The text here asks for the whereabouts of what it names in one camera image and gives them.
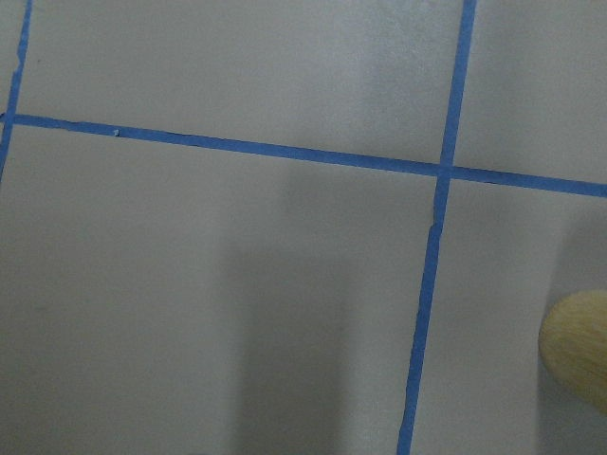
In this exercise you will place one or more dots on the tan wooden cup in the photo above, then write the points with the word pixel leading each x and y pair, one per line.
pixel 572 345

